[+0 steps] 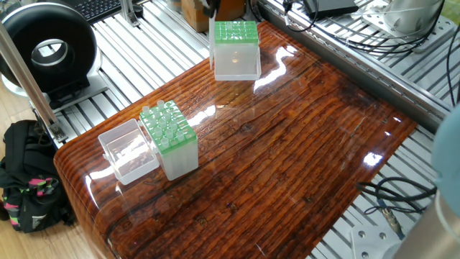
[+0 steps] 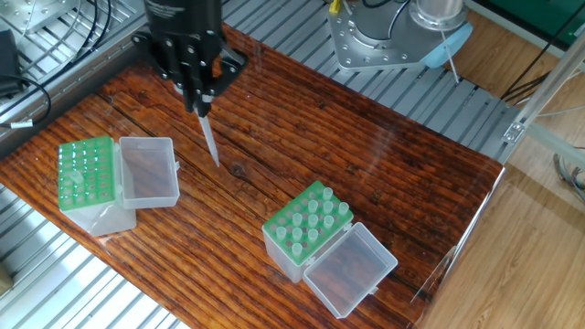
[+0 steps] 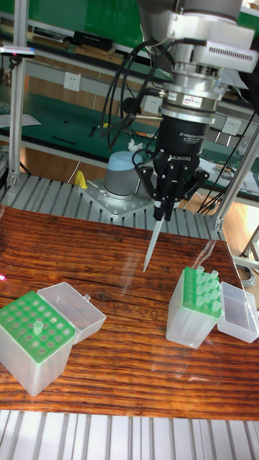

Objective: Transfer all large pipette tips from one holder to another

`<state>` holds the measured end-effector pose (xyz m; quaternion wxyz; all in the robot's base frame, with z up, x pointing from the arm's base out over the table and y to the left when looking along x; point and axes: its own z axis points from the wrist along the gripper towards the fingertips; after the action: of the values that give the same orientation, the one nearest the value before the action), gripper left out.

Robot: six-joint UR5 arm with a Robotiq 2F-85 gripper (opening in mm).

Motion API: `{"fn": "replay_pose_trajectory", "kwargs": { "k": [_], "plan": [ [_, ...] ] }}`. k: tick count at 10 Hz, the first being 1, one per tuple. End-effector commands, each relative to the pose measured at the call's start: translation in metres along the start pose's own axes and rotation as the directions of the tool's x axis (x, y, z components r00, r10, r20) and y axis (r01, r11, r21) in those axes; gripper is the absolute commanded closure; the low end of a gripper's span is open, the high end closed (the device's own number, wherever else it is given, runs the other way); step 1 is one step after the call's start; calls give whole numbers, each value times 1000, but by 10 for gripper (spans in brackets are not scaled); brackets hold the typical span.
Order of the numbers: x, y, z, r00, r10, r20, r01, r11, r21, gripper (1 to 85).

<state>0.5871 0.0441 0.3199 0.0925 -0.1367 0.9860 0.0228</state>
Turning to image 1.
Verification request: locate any clear tip box with tips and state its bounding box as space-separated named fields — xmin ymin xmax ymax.
xmin=211 ymin=20 xmax=262 ymax=81

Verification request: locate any clear tip box green rack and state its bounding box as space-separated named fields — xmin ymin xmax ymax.
xmin=98 ymin=101 xmax=198 ymax=186

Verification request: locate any brown cardboard box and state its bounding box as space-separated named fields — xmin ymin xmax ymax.
xmin=180 ymin=0 xmax=249 ymax=34

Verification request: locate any black keyboard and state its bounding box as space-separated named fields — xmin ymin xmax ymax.
xmin=70 ymin=0 xmax=124 ymax=22

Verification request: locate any black round device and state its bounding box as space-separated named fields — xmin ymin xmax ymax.
xmin=0 ymin=2 xmax=99 ymax=109

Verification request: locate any glossy brown wooden board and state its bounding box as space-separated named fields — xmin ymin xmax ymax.
xmin=56 ymin=22 xmax=419 ymax=259

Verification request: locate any white plastic device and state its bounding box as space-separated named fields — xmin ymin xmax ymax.
xmin=374 ymin=0 xmax=445 ymax=34

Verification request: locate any black backpack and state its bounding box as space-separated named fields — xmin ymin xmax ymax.
xmin=0 ymin=119 xmax=78 ymax=235

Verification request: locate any aluminium bracket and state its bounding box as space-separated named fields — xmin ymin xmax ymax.
xmin=121 ymin=0 xmax=144 ymax=28

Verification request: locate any black cable bundle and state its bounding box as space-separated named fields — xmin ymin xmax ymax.
xmin=284 ymin=0 xmax=432 ymax=55

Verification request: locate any aluminium frame post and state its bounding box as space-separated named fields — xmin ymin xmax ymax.
xmin=0 ymin=29 xmax=64 ymax=141

